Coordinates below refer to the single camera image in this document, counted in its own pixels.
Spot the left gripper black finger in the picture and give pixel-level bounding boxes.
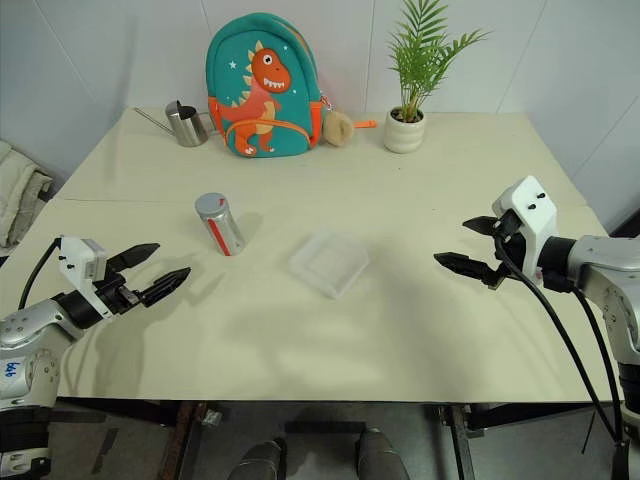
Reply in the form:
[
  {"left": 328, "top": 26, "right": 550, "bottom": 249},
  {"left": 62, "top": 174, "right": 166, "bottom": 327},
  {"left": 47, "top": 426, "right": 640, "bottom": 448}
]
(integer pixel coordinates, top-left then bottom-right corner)
[
  {"left": 139, "top": 266, "right": 193, "bottom": 308},
  {"left": 105, "top": 242, "right": 162, "bottom": 275}
]

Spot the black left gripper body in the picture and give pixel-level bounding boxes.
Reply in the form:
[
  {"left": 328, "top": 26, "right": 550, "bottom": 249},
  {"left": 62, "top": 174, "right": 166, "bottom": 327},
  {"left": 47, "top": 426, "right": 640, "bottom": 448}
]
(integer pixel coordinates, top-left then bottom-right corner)
[{"left": 91, "top": 271, "right": 146, "bottom": 318}]

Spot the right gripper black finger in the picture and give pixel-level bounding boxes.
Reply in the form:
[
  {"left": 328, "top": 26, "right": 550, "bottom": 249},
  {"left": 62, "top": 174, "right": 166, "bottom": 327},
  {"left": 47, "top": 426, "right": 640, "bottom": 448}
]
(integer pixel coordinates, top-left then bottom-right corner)
[
  {"left": 433, "top": 251, "right": 496, "bottom": 287},
  {"left": 461, "top": 215, "right": 502, "bottom": 238}
]

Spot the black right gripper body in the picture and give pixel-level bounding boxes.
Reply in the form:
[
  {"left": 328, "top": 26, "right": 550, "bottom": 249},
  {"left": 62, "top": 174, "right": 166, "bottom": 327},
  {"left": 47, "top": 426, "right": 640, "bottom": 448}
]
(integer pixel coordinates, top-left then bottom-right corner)
[{"left": 486, "top": 209, "right": 532, "bottom": 292}]

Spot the silver red can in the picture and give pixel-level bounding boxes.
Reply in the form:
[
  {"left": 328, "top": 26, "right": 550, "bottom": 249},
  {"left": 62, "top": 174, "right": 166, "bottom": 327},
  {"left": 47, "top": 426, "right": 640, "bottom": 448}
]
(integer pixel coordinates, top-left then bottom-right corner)
[{"left": 197, "top": 207, "right": 247, "bottom": 258}]

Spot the grey plastic container lid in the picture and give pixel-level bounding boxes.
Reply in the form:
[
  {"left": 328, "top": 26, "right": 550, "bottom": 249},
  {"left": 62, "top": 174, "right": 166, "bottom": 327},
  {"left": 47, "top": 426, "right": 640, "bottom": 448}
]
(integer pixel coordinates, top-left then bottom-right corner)
[{"left": 193, "top": 191, "right": 230, "bottom": 222}]

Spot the clear plastic container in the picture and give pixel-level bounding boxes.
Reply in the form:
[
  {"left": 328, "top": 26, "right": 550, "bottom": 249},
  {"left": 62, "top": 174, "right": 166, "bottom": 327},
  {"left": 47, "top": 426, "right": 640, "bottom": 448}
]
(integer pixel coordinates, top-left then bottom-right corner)
[{"left": 287, "top": 230, "right": 371, "bottom": 301}]

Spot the white ribbed plant pot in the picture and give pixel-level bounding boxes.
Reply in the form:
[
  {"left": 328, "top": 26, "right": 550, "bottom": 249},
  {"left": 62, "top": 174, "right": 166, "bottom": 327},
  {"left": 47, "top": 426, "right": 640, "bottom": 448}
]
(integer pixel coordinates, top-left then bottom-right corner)
[{"left": 383, "top": 105, "right": 427, "bottom": 155}]

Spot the steel watering can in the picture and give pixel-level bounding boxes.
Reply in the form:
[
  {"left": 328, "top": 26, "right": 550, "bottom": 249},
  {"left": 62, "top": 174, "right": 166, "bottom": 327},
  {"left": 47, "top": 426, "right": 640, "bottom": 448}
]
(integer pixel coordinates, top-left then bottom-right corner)
[{"left": 133, "top": 99, "right": 212, "bottom": 149}]

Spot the black table leg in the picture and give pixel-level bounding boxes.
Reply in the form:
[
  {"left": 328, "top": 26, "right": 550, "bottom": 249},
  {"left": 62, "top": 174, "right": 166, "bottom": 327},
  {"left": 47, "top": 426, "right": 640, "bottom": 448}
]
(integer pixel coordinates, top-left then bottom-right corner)
[
  {"left": 172, "top": 399, "right": 207, "bottom": 480},
  {"left": 438, "top": 403, "right": 475, "bottom": 480}
]

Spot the green palm plant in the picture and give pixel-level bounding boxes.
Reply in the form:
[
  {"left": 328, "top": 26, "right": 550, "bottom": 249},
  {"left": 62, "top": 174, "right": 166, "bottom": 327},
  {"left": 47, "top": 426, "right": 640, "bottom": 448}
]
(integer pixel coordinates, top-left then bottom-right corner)
[{"left": 386, "top": 0, "right": 494, "bottom": 124}]

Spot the dark rounded shape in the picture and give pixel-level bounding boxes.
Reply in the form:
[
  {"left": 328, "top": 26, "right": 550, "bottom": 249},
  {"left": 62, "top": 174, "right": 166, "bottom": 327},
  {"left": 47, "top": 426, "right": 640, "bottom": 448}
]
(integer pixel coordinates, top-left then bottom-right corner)
[
  {"left": 226, "top": 436, "right": 289, "bottom": 480},
  {"left": 355, "top": 426, "right": 414, "bottom": 480}
]

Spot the teal dinosaur backpack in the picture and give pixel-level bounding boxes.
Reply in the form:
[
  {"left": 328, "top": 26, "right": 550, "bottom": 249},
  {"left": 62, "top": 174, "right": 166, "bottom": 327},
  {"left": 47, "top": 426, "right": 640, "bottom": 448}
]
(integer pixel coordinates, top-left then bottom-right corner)
[{"left": 205, "top": 12, "right": 324, "bottom": 159}]

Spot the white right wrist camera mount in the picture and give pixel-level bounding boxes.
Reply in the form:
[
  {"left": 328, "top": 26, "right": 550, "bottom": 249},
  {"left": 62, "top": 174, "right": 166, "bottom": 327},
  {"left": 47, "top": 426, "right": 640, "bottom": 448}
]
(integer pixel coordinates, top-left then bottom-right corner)
[{"left": 491, "top": 175, "right": 558, "bottom": 287}]

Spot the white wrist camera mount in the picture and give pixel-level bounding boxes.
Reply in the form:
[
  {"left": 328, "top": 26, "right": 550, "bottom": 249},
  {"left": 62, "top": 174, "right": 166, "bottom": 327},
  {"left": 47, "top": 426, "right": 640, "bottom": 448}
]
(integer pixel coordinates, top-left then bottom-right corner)
[
  {"left": 56, "top": 236, "right": 109, "bottom": 302},
  {"left": 491, "top": 175, "right": 558, "bottom": 287}
]

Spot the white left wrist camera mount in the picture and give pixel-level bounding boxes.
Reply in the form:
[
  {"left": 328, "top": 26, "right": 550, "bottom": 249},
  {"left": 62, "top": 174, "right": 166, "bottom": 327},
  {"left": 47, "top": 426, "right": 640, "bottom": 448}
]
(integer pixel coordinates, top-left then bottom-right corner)
[{"left": 56, "top": 236, "right": 109, "bottom": 302}]

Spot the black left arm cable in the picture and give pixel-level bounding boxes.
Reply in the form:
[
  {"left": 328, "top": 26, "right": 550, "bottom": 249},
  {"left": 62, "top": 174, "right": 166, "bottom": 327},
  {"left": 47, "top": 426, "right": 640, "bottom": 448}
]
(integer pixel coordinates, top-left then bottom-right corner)
[{"left": 17, "top": 238, "right": 64, "bottom": 312}]

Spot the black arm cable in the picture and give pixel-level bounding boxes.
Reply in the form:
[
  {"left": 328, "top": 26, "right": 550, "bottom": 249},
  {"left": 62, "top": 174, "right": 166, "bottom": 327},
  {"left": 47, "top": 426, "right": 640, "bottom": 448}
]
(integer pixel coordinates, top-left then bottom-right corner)
[
  {"left": 17, "top": 238, "right": 64, "bottom": 312},
  {"left": 494, "top": 233, "right": 624, "bottom": 480},
  {"left": 569, "top": 285, "right": 630, "bottom": 480}
]

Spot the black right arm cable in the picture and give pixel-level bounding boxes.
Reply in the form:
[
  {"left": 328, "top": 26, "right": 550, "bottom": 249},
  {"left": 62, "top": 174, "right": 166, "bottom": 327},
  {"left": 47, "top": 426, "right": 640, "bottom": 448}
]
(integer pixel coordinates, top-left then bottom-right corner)
[
  {"left": 569, "top": 285, "right": 630, "bottom": 480},
  {"left": 494, "top": 233, "right": 624, "bottom": 480}
]

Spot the beige plush keychain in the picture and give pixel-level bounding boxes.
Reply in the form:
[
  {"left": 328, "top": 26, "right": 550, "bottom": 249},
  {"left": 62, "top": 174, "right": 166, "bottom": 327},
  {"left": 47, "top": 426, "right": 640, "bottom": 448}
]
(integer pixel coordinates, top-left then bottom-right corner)
[{"left": 320, "top": 110, "right": 357, "bottom": 148}]

